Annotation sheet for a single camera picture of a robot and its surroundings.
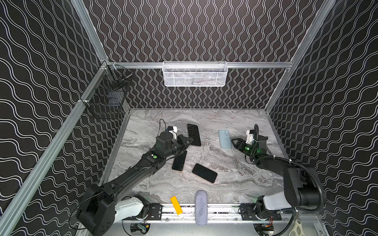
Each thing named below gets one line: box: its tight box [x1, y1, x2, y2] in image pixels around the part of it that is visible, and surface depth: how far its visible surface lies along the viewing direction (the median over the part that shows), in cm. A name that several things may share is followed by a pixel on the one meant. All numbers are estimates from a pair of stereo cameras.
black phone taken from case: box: [187, 123, 202, 147], surface depth 80 cm
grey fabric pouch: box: [194, 190, 209, 226], surface depth 75 cm
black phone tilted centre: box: [191, 163, 218, 184], surface depth 89 cm
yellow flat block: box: [170, 195, 184, 216], surface depth 78 cm
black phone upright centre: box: [171, 150, 188, 172], surface depth 94 cm
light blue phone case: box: [218, 129, 233, 149], surface depth 105 cm
